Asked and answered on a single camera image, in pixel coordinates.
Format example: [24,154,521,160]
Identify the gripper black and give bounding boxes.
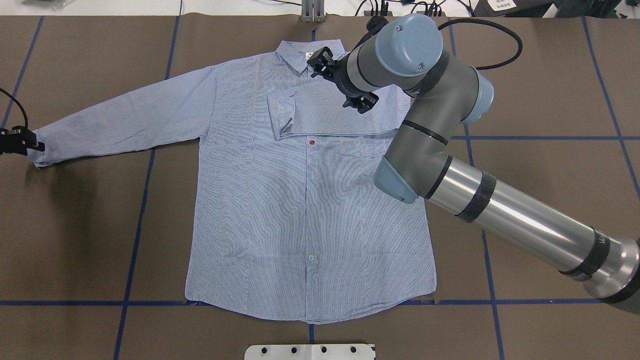
[0,127,46,156]
[307,47,379,114]

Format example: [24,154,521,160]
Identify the blue striped button shirt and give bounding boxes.
[27,39,437,324]

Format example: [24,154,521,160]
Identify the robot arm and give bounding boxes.
[308,14,639,314]

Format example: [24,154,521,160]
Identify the aluminium frame post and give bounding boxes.
[301,0,326,23]

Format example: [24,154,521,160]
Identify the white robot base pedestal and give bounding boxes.
[244,343,377,360]

